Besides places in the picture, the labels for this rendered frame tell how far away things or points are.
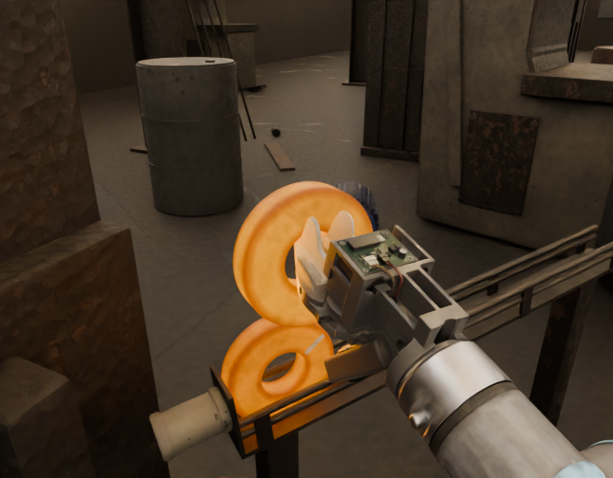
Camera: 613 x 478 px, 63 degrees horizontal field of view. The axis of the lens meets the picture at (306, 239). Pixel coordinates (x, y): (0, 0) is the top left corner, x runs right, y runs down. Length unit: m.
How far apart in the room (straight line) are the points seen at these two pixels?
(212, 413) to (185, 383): 1.14
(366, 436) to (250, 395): 0.95
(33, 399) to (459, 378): 0.41
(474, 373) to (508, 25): 2.40
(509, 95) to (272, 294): 2.29
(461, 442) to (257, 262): 0.25
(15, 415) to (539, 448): 0.45
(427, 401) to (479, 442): 0.04
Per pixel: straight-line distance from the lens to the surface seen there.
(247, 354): 0.64
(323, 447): 1.56
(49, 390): 0.59
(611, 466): 0.50
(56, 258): 0.68
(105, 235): 0.72
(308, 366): 0.70
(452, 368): 0.36
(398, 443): 1.59
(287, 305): 0.53
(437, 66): 2.83
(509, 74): 2.69
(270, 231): 0.48
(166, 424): 0.66
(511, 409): 0.36
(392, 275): 0.39
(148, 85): 3.04
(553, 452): 0.35
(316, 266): 0.47
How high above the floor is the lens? 1.15
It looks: 25 degrees down
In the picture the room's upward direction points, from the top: straight up
